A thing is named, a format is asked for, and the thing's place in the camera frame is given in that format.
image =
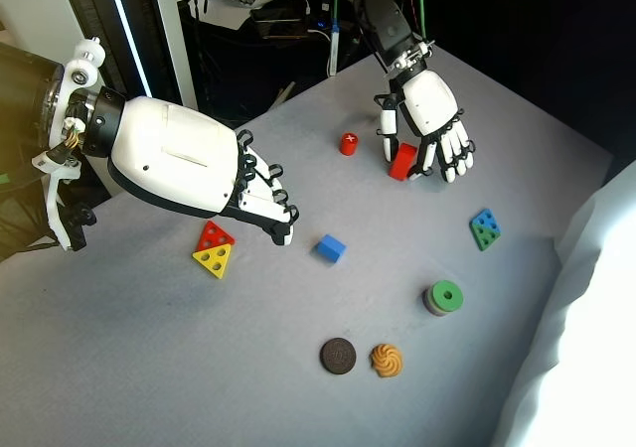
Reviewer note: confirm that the red rectangular block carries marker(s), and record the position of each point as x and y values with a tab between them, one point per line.
401	161

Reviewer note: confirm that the black box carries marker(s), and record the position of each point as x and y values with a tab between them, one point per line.
278	17

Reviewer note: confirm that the green triangle block with holes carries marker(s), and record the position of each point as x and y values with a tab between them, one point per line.
478	241

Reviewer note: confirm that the red cylinder with white cross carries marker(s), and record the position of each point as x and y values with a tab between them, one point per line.
349	145

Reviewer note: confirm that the blue cube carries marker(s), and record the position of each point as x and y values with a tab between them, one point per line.
330	247

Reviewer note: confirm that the white curtain sheet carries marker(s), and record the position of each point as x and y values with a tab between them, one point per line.
586	342

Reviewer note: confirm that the tan swirl butter cookie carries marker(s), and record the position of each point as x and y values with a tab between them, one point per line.
386	360

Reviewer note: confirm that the light wooden stick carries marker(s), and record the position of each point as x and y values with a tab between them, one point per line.
282	97

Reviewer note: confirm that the red triangle piece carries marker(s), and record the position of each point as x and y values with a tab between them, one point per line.
205	242

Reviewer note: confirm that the yellow triangle block with holes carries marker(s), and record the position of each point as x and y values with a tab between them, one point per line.
208	262

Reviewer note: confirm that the dark chocolate sandwich cookie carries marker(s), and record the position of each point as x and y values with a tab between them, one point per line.
338	355

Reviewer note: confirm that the grey tablecloth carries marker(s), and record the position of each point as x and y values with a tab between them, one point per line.
199	342

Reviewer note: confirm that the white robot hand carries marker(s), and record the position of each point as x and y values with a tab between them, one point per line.
174	154
429	102

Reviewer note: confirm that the blue triangle piece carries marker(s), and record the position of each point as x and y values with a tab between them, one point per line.
483	214

